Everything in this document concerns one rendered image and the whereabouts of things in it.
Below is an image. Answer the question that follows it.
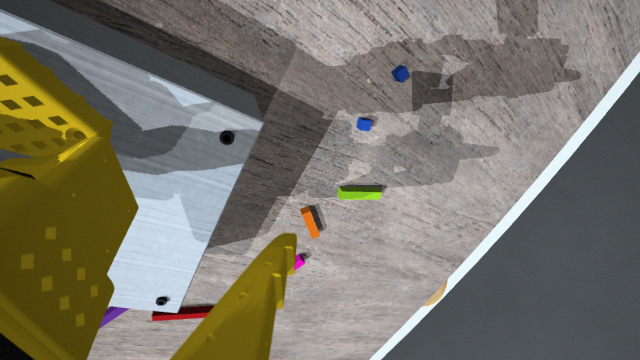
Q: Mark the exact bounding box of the red rod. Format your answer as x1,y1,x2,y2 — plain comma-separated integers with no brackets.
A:
152,305,214,321

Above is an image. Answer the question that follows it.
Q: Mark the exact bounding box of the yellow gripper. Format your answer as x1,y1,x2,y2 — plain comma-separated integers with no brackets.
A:
170,233,297,360

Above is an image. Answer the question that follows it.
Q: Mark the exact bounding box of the magenta cube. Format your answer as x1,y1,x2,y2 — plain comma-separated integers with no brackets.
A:
295,254,305,270

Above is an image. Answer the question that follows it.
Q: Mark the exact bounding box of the purple rod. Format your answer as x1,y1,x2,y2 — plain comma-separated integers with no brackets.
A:
99,306,130,329

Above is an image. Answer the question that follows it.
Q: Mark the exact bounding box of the lime green rod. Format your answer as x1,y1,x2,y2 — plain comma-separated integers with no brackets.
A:
337,187,382,199

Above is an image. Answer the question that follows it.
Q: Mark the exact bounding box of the blue cube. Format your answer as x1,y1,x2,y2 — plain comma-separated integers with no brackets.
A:
356,117,372,131
391,65,410,82

